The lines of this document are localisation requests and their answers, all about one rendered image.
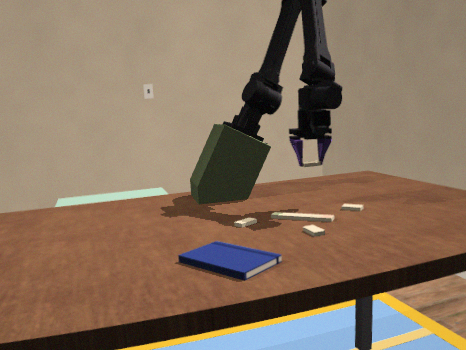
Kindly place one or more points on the blue notebook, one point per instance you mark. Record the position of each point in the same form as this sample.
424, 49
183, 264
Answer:
230, 260

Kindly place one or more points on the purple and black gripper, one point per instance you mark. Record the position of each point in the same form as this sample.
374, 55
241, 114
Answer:
307, 135

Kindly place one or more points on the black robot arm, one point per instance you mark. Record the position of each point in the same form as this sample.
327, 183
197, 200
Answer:
326, 94

